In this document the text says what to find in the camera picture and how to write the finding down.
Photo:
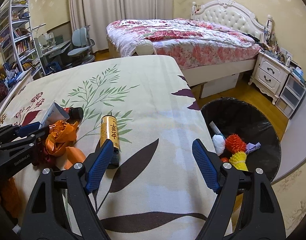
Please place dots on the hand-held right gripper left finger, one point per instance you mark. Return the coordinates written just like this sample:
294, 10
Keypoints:
100, 160

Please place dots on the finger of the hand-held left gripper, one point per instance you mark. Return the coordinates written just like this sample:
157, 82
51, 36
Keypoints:
30, 128
30, 141

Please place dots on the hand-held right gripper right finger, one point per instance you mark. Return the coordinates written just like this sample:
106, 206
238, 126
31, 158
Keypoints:
205, 165

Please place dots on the red plastic bag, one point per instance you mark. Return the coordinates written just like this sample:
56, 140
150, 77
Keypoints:
224, 160
48, 156

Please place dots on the white paper ball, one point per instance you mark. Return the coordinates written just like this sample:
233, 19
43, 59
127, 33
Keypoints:
219, 143

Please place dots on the orange paper pack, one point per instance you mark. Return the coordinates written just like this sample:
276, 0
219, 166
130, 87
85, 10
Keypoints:
74, 157

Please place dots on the white blue tube box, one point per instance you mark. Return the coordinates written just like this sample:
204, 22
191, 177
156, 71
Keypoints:
54, 115

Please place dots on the orange plastic bag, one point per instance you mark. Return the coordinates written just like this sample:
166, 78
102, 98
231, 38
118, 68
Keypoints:
60, 136

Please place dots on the brown bottle with gold label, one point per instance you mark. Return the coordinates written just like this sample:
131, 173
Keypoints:
109, 130

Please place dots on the yellow foam fruit net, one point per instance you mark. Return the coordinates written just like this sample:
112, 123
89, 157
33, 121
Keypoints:
239, 160

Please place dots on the white blue slim box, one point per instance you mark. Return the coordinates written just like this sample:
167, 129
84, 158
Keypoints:
215, 130

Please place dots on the red foam fruit net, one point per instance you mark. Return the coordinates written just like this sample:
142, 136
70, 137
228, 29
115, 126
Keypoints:
235, 142

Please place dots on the small dark brown bottle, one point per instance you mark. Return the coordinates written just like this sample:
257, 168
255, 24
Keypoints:
74, 113

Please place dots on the lilac disposable glove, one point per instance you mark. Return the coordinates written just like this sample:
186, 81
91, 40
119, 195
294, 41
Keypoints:
253, 147

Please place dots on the round bin with black bag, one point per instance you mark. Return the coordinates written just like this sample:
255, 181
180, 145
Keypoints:
242, 117

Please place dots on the blue plastic basket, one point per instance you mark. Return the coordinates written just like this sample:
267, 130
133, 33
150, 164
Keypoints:
53, 67

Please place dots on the floral tablecloth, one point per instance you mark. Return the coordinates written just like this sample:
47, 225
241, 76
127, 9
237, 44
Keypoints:
148, 100

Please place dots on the white storage boxes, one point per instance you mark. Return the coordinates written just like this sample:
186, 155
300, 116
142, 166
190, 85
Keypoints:
220, 86

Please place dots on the grey study desk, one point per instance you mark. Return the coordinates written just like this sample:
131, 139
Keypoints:
55, 50

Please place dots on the white bookshelf with books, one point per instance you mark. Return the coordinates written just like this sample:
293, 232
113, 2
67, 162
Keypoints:
18, 37

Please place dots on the grey blue desk chair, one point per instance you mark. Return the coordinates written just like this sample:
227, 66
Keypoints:
80, 45

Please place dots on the white nightstand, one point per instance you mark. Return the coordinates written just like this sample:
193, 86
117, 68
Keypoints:
267, 73

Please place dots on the translucent plastic drawer unit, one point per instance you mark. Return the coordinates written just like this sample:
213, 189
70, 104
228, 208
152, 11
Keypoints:
291, 95

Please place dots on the pink floral blanket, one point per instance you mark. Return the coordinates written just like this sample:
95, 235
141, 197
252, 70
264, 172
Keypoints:
182, 37

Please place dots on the group of small toiletry bottles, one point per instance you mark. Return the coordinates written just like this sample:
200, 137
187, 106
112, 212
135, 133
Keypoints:
277, 47

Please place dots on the beige curtains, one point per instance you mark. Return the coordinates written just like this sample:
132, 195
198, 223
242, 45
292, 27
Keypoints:
123, 12

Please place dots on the white bed with tufted headboard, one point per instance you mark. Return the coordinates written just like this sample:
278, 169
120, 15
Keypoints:
225, 15

